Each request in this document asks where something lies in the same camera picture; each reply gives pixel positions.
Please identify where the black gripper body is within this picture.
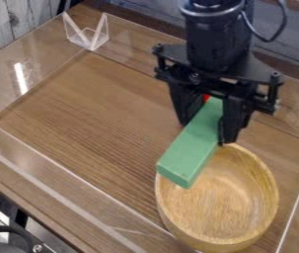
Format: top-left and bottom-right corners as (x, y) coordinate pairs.
(152, 2), (283, 114)

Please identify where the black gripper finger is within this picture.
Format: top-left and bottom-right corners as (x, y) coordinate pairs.
(168, 83), (204, 126)
(218, 96), (254, 145)

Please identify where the green rectangular block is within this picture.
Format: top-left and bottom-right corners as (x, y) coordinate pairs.
(155, 98), (223, 189)

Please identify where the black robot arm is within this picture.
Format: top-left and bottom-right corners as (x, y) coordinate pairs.
(152, 0), (283, 144)

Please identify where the brown wooden bowl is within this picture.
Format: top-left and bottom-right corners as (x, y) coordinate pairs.
(155, 144), (279, 253)

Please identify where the red plush strawberry toy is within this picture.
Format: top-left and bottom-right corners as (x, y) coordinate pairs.
(203, 94), (211, 103)

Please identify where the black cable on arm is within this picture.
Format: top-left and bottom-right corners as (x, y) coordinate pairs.
(242, 0), (288, 43)

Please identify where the clear acrylic tray wall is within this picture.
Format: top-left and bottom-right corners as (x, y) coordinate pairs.
(0, 127), (196, 253)

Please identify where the black table frame bracket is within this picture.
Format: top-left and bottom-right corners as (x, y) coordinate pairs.
(0, 211), (56, 253)

